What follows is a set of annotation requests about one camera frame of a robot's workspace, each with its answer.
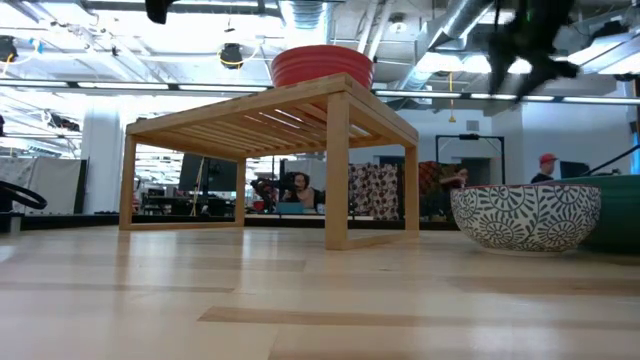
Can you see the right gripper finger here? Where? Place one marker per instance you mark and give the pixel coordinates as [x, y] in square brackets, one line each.
[502, 65]
[547, 70]

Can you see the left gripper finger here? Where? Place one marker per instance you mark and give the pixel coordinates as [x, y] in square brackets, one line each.
[157, 10]

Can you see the patterned bowl with red rim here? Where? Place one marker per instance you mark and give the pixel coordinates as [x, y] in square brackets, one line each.
[525, 217]

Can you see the plain green bowl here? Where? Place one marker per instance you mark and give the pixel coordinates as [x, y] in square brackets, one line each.
[621, 210]

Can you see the wooden slatted shelf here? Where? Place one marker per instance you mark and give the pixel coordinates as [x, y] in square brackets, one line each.
[337, 165]

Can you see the ceiling light strip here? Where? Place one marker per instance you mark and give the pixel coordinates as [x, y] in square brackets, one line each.
[125, 86]
[500, 96]

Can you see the person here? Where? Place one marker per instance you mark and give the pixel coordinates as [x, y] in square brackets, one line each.
[301, 190]
[545, 170]
[456, 179]

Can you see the small black monitor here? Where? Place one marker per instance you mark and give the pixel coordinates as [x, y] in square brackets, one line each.
[574, 170]

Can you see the plain red bowl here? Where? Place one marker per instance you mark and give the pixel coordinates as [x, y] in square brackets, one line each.
[320, 65]

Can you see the black computer monitor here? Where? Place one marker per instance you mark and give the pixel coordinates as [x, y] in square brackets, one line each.
[220, 172]

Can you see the circle-patterned fabric panel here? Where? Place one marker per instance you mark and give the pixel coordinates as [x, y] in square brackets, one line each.
[372, 192]

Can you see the white partition panel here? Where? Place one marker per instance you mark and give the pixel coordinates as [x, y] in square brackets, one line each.
[45, 185]

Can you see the teal box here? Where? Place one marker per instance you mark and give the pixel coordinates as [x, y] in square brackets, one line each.
[290, 208]

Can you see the silver ventilation duct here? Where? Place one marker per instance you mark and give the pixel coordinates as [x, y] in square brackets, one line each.
[450, 25]

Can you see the black tubular stand frame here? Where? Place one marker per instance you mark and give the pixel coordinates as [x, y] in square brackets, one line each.
[470, 136]

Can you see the black ceiling camera dome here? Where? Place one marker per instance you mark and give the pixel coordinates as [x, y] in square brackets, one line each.
[231, 56]

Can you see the black aluminium table frame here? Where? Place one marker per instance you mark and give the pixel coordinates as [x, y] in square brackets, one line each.
[75, 221]

